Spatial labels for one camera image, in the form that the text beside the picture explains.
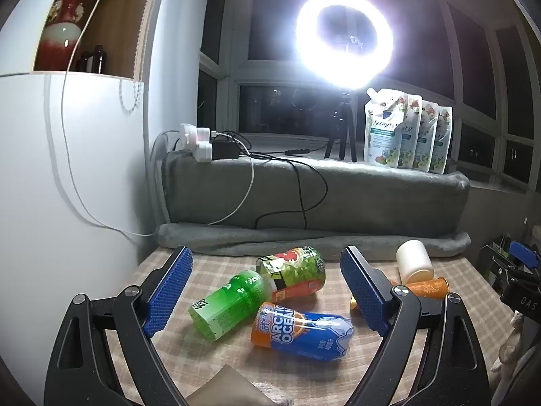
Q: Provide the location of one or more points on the red white vase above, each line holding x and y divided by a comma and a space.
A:
59, 42

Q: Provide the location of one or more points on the green plastic bottle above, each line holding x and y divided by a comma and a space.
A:
228, 304

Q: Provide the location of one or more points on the dark brown bottle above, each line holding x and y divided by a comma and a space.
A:
83, 62
98, 59

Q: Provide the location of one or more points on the grey blanket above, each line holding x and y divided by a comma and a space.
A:
359, 203

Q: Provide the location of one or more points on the white plush cloth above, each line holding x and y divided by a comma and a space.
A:
509, 346

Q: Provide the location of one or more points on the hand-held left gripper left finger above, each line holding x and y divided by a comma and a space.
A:
167, 292

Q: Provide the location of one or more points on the black tripod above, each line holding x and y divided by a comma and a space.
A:
348, 127

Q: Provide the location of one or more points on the white green refill pouch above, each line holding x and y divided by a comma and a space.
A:
382, 135
412, 139
443, 148
427, 143

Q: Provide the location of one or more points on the white plug adapter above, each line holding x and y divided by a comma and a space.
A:
203, 153
192, 133

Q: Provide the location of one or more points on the blue orange Arctic Ocean can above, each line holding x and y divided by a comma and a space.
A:
296, 330

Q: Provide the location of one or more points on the white framed window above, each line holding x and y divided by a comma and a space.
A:
234, 72

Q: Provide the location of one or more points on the orange bottle with white cap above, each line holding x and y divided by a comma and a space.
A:
429, 288

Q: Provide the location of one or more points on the beige plaid tablecloth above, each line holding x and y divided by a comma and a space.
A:
236, 359

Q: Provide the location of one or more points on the green red drink can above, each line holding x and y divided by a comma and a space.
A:
296, 270

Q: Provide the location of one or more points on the black power adapter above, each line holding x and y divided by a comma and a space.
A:
224, 150

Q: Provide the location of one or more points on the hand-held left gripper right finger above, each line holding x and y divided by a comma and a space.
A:
365, 292

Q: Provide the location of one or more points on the brown cloth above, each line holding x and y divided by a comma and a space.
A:
228, 389

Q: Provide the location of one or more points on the white cabinet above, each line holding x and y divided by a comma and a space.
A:
105, 156

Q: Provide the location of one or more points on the white cup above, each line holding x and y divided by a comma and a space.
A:
414, 262

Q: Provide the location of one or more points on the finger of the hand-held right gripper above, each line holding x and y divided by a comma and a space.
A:
524, 253

